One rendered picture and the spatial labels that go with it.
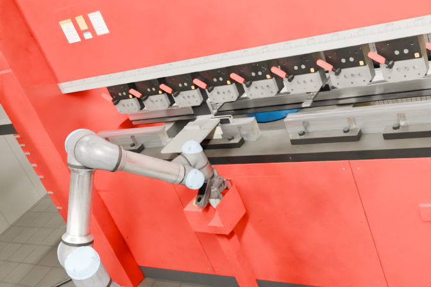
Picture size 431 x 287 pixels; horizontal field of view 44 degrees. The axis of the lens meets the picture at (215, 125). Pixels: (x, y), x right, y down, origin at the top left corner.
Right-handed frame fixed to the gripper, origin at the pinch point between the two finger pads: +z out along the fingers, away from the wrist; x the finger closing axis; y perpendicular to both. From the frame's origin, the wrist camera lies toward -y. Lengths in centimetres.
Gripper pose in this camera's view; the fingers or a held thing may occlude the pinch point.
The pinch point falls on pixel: (220, 211)
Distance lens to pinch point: 233.5
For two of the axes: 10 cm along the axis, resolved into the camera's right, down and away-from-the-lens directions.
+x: -7.8, 0.4, 6.3
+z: 4.0, 8.0, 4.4
